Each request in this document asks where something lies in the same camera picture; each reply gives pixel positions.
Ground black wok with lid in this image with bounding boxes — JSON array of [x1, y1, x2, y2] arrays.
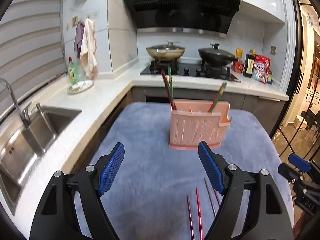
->
[[198, 44, 239, 67]]

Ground pink perforated utensil holder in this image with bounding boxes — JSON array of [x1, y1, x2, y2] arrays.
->
[[168, 99, 232, 151]]

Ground white patterned plate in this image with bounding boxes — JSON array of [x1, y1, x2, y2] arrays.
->
[[67, 80, 94, 95]]

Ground white window blinds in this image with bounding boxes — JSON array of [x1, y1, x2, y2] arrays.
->
[[0, 0, 66, 110]]

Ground green dish soap bottle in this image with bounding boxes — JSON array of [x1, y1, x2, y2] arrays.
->
[[67, 57, 81, 86]]

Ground red instant noodle bowl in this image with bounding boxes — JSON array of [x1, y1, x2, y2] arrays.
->
[[232, 61, 245, 74]]

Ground cream hanging towel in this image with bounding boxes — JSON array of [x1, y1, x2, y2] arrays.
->
[[80, 18, 98, 80]]

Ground beige pan with lid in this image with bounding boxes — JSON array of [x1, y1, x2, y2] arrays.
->
[[146, 40, 186, 61]]

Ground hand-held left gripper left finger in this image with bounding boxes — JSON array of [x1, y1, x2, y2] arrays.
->
[[29, 142, 125, 240]]

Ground green chopstick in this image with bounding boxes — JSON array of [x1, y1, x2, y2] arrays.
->
[[167, 65, 175, 105]]

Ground blue fleece blanket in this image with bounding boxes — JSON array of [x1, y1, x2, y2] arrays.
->
[[75, 102, 293, 240]]

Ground black gas stove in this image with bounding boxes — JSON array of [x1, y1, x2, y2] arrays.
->
[[140, 59, 241, 83]]

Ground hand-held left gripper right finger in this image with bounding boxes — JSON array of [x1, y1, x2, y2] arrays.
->
[[198, 141, 294, 240]]

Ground black range hood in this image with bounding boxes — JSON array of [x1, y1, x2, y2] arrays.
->
[[122, 0, 242, 34]]

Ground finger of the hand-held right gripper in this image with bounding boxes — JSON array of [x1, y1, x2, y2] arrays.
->
[[278, 163, 305, 183], [288, 154, 320, 175]]

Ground red cereal bag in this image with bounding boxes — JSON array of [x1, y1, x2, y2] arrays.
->
[[252, 54, 271, 84]]

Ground stainless steel sink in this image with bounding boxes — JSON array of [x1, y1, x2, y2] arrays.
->
[[0, 104, 83, 216]]

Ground dark sauce bottle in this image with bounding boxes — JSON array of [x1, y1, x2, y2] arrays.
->
[[243, 50, 256, 78]]

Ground white kitchen counter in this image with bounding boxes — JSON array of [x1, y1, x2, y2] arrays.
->
[[0, 56, 290, 240]]

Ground purple hanging cloth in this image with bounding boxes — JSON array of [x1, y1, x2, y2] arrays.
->
[[74, 21, 86, 58]]

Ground dark red chopstick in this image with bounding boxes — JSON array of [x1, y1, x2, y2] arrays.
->
[[196, 187, 204, 240], [161, 69, 177, 111], [186, 195, 195, 240]]

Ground chrome faucet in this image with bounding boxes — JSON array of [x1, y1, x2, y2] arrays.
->
[[0, 78, 32, 128]]

